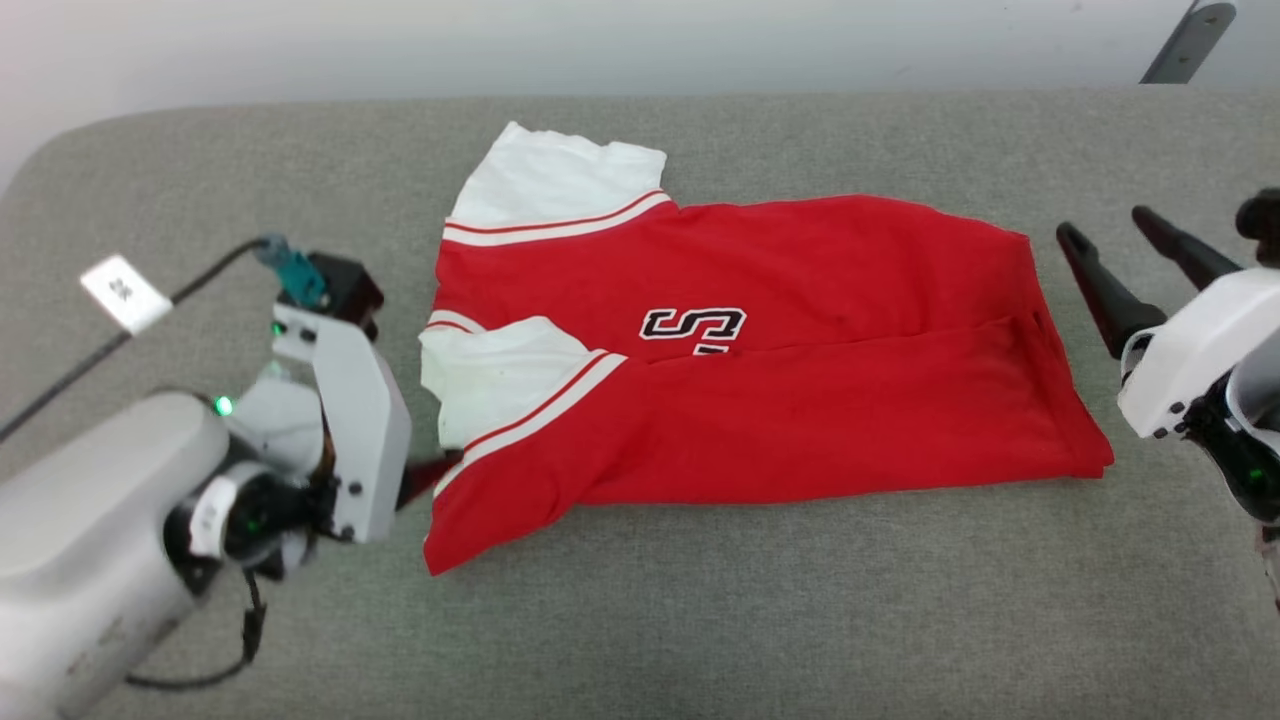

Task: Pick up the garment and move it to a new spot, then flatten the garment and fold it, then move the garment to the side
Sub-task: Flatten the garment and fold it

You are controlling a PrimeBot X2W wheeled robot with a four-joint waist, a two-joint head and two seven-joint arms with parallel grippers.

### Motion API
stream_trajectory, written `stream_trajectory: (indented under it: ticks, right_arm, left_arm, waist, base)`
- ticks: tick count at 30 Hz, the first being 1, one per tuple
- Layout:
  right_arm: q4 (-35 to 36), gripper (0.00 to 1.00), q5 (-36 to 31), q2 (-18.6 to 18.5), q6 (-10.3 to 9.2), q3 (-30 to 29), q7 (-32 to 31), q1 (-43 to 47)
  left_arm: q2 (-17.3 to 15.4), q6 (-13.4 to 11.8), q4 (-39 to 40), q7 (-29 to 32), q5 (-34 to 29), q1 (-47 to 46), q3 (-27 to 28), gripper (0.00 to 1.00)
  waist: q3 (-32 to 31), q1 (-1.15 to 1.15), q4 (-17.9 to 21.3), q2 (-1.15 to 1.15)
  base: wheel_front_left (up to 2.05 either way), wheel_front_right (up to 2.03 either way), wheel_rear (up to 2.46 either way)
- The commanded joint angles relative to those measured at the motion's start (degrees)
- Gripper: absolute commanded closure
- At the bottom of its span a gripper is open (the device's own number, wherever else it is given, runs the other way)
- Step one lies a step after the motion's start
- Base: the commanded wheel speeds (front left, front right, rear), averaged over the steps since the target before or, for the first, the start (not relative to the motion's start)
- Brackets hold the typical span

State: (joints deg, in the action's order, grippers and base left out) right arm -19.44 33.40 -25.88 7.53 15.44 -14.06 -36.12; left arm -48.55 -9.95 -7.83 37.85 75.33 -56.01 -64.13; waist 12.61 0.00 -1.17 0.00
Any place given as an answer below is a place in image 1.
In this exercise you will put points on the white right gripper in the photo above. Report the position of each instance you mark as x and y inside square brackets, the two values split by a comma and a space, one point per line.
[1190, 340]

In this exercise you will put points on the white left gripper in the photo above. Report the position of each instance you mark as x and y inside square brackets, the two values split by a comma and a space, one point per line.
[365, 430]

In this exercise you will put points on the red and white shirt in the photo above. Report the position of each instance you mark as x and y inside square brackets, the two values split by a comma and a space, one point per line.
[800, 400]

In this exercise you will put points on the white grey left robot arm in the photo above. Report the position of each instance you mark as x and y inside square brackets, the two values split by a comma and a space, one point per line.
[80, 530]

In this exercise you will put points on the dark grey metal leg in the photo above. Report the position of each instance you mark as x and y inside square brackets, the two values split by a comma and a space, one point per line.
[1190, 45]

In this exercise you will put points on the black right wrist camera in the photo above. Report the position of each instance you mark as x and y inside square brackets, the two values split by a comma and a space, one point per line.
[1262, 225]

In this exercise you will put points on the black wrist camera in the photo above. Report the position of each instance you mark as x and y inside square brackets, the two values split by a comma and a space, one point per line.
[350, 290]
[1262, 225]

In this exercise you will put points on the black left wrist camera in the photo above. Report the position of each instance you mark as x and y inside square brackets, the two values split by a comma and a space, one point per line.
[350, 290]

